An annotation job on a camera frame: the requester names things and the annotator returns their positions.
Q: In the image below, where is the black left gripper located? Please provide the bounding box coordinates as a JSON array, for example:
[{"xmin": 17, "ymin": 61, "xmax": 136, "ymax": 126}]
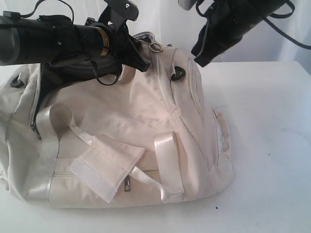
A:
[{"xmin": 85, "ymin": 17, "xmax": 150, "ymax": 72}]

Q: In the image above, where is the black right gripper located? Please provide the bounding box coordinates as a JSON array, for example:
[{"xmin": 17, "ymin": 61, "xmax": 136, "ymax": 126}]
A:
[{"xmin": 191, "ymin": 0, "xmax": 286, "ymax": 67}]

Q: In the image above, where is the cream fabric duffel bag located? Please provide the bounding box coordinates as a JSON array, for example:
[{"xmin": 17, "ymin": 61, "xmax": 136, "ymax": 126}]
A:
[{"xmin": 0, "ymin": 32, "xmax": 234, "ymax": 208}]

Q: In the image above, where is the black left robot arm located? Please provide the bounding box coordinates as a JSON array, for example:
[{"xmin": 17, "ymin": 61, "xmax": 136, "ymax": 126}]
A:
[{"xmin": 0, "ymin": 11, "xmax": 150, "ymax": 72}]

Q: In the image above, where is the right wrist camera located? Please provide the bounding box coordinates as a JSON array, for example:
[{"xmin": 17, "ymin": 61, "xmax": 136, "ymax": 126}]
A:
[{"xmin": 178, "ymin": 0, "xmax": 197, "ymax": 11}]

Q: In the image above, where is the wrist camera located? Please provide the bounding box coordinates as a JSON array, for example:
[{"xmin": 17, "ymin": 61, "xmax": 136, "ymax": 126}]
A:
[
  {"xmin": 98, "ymin": 0, "xmax": 139, "ymax": 29},
  {"xmin": 178, "ymin": 0, "xmax": 197, "ymax": 11}
]

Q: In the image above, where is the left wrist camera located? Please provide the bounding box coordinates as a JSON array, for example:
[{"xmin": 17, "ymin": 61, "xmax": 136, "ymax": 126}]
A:
[{"xmin": 98, "ymin": 0, "xmax": 139, "ymax": 29}]

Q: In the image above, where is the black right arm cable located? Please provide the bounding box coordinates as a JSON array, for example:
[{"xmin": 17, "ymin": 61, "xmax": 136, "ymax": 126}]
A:
[{"xmin": 195, "ymin": 0, "xmax": 311, "ymax": 48}]

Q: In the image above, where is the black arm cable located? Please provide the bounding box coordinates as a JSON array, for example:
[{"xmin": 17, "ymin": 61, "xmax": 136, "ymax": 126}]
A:
[
  {"xmin": 4, "ymin": 0, "xmax": 127, "ymax": 86},
  {"xmin": 195, "ymin": 0, "xmax": 311, "ymax": 48}
]

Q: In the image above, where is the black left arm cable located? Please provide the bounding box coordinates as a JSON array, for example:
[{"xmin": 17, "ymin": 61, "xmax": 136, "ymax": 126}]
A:
[{"xmin": 4, "ymin": 0, "xmax": 127, "ymax": 86}]

